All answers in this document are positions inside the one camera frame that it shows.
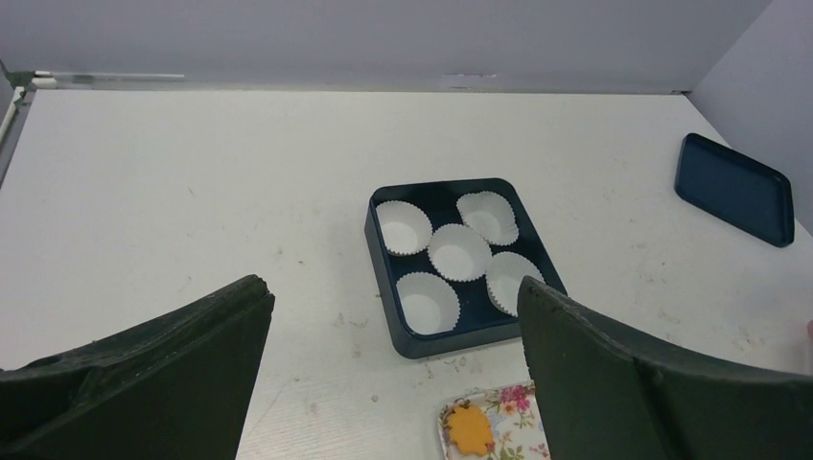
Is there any floral rectangular tray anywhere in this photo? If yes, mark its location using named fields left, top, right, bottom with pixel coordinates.
left=437, top=381, right=551, bottom=459

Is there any white paper cup front-right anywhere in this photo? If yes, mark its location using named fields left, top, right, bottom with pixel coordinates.
left=485, top=251, right=546, bottom=317

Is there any white paper cup back-right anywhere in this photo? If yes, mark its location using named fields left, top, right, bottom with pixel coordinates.
left=455, top=191, right=520, bottom=246

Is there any dark blue box lid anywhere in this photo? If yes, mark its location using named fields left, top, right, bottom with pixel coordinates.
left=674, top=133, right=795, bottom=248

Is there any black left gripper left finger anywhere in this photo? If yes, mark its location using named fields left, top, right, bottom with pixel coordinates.
left=1, top=275, right=275, bottom=459

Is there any orange flower cookie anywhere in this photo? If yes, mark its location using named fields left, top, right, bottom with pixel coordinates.
left=447, top=405, right=494, bottom=457

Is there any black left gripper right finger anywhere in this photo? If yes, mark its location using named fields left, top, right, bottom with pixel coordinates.
left=518, top=277, right=812, bottom=459

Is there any dark blue square box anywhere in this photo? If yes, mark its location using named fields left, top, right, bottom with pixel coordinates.
left=364, top=178, right=566, bottom=359

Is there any white paper cup front-left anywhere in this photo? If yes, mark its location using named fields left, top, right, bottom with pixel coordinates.
left=396, top=272, right=460, bottom=335

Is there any white paper cup back-left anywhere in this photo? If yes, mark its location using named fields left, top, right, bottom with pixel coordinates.
left=375, top=200, right=433, bottom=257

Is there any white paper cup centre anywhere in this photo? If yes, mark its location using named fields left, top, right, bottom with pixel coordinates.
left=428, top=223, right=492, bottom=283

